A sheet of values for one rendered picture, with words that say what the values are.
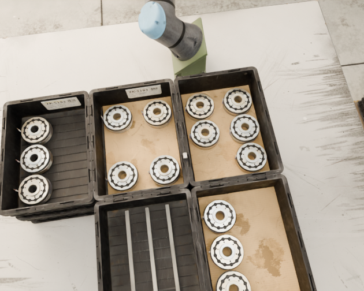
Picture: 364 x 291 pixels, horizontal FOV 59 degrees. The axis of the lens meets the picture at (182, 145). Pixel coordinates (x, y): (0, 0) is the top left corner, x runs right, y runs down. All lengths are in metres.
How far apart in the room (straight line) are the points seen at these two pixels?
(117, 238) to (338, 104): 1.02
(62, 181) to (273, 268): 0.76
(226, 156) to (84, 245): 0.61
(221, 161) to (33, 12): 2.14
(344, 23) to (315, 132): 1.48
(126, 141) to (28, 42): 0.77
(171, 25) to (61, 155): 0.61
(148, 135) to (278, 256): 0.59
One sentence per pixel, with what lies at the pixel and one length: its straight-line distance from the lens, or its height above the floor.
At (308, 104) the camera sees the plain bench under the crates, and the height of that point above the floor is 0.70.
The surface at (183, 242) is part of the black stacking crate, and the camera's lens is 1.08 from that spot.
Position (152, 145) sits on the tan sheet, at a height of 0.83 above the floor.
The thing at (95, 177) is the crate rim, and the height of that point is 0.93.
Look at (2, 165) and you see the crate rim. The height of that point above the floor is 0.93.
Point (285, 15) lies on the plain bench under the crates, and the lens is 1.69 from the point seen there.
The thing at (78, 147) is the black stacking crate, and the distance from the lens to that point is 1.22.
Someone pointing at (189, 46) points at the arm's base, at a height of 0.87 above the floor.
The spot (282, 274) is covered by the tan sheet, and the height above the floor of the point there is 0.83.
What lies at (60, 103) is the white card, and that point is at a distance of 1.24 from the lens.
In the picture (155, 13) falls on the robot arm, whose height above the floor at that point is 1.01.
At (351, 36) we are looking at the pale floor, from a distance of 2.70.
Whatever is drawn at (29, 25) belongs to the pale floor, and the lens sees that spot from 2.83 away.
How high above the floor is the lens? 1.90
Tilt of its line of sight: 69 degrees down
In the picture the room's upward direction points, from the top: 6 degrees counter-clockwise
